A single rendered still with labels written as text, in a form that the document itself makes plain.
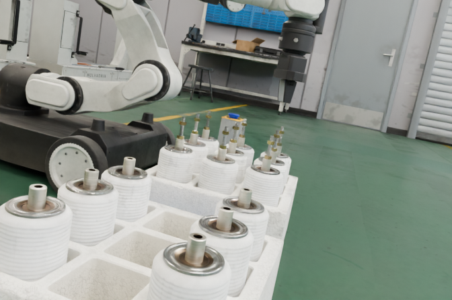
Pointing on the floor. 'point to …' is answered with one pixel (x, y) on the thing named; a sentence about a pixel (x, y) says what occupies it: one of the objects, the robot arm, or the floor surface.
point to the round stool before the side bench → (200, 82)
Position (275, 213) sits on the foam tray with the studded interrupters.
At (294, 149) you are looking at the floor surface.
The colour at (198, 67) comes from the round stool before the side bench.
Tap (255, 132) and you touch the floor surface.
